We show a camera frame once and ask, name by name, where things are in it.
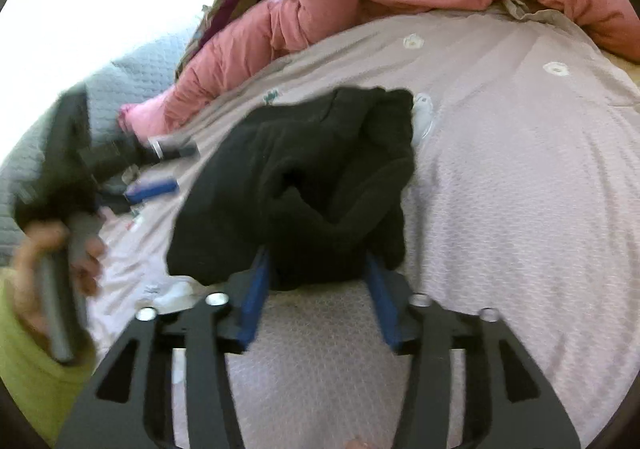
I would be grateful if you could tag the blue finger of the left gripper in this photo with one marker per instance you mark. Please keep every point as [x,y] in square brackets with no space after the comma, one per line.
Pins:
[172,149]
[145,192]

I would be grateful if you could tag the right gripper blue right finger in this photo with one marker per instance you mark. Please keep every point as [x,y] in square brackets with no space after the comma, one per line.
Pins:
[507,400]

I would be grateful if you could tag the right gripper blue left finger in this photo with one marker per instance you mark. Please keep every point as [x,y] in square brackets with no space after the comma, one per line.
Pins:
[127,402]

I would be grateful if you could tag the black sweater orange cuffs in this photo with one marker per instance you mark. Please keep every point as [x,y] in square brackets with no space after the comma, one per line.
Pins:
[316,185]

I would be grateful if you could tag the left hand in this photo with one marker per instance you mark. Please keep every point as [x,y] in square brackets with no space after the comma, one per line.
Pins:
[42,238]

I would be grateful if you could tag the right hand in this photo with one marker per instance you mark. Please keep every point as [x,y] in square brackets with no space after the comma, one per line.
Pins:
[359,443]

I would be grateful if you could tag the grey quilted headboard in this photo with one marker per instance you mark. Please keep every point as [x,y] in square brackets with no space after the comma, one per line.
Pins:
[88,112]

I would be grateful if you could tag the green left sleeve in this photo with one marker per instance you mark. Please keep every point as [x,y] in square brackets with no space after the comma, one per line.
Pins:
[42,389]

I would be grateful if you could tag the pale pink printed bedsheet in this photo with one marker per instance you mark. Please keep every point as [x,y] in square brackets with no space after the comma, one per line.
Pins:
[525,199]

